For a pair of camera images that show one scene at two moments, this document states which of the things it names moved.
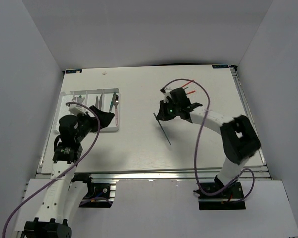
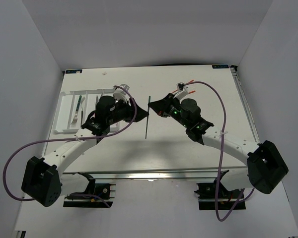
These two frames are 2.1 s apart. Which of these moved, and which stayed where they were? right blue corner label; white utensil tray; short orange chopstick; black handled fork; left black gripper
Moved: left black gripper; black handled fork
Stayed: short orange chopstick; white utensil tray; right blue corner label
